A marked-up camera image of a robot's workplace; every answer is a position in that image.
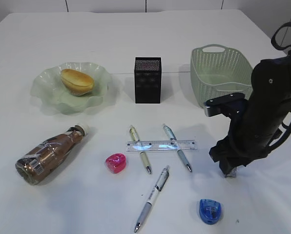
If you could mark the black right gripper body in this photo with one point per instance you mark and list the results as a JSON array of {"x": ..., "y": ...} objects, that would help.
[{"x": 249, "y": 139}]

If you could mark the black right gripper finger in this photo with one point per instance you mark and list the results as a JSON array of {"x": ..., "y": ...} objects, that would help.
[{"x": 226, "y": 165}]

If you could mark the yellow bread roll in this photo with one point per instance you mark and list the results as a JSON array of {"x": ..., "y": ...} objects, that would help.
[{"x": 76, "y": 82}]

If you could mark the small paper ball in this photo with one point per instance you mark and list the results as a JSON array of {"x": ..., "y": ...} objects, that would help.
[{"x": 232, "y": 173}]

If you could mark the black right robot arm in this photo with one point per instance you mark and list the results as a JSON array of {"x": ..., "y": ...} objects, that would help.
[{"x": 271, "y": 83}]

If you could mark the blue pencil sharpener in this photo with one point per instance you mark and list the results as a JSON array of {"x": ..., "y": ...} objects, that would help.
[{"x": 210, "y": 211}]

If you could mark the white blue-grip pen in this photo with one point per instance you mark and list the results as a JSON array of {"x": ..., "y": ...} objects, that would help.
[{"x": 152, "y": 198}]

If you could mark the green woven plastic basket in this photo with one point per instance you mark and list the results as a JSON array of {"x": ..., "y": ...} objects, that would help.
[{"x": 216, "y": 70}]

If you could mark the yellow-green pen under ruler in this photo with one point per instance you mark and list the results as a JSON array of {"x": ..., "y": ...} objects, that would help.
[{"x": 135, "y": 138}]

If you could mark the pink pencil sharpener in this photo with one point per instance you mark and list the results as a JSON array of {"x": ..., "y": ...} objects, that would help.
[{"x": 116, "y": 163}]

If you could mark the black mesh pen holder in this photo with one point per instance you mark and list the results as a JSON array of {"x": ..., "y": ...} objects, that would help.
[{"x": 147, "y": 80}]

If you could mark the green wavy glass plate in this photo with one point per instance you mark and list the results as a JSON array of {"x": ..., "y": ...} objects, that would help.
[{"x": 50, "y": 89}]

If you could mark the clear plastic ruler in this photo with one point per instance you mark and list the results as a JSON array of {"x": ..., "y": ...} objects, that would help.
[{"x": 161, "y": 145}]

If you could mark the brown plastic drink bottle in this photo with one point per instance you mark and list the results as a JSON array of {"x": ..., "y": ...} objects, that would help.
[{"x": 41, "y": 161}]

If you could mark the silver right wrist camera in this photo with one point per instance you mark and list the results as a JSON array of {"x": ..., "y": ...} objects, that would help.
[{"x": 227, "y": 105}]

